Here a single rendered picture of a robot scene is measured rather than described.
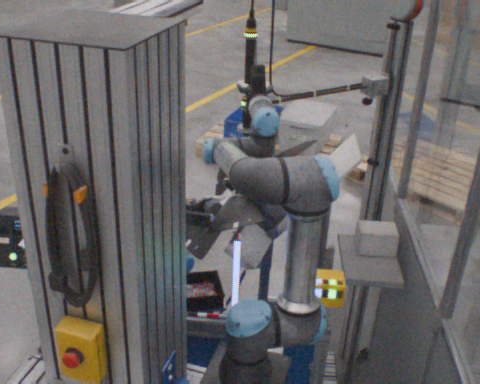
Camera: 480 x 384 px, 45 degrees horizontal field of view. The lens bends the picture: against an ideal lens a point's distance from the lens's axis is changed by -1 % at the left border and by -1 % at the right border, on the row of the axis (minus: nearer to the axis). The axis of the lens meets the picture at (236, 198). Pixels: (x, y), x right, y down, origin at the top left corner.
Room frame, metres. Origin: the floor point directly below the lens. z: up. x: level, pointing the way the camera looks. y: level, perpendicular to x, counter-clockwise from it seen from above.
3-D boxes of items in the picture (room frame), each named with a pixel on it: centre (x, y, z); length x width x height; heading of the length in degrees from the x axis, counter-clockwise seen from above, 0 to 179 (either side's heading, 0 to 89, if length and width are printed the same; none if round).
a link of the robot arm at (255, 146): (1.66, -0.06, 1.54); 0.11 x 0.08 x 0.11; 104
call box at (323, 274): (1.66, -0.30, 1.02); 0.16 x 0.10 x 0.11; 87
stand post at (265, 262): (2.17, -0.14, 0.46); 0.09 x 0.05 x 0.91; 177
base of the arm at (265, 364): (1.23, -0.04, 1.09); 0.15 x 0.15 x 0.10
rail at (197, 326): (1.68, 0.09, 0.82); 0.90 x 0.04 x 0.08; 87
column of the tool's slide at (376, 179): (2.42, -0.64, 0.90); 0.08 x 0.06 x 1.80; 32
